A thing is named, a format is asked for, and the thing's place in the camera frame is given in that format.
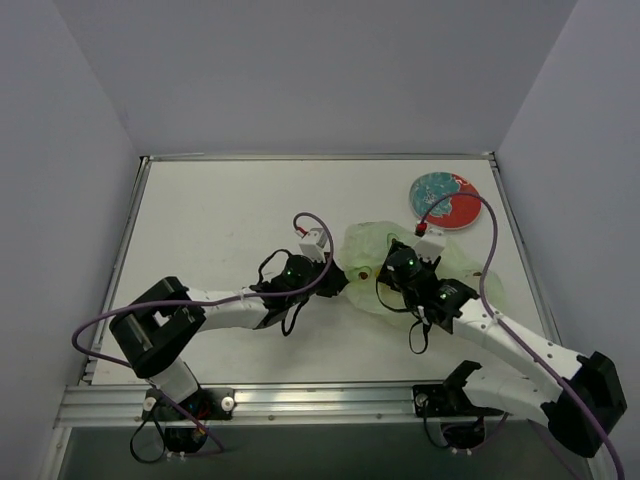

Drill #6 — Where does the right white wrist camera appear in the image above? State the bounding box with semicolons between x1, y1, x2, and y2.
412;223;446;262

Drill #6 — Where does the red teal floral plate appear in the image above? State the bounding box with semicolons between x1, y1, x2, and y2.
409;171;482;230

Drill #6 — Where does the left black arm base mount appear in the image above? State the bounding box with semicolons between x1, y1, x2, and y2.
143;387;235;422

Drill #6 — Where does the aluminium front rail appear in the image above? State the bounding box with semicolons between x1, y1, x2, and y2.
54;375;546;428

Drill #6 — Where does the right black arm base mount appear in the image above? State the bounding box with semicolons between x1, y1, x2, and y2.
412;383;483;418

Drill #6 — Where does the light green plastic bag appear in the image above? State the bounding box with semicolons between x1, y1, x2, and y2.
335;221;484;329

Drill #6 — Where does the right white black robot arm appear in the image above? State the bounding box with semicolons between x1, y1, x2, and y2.
378;240;627;458

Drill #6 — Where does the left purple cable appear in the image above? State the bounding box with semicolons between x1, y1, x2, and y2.
70;213;335;457

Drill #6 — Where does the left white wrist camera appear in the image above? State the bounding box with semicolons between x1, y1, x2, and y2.
299;228;331;263

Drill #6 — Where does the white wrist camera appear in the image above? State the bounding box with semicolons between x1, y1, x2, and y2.
412;223;446;262
299;228;331;263

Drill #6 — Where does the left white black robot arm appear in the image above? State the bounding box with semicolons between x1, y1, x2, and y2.
109;254;348;403

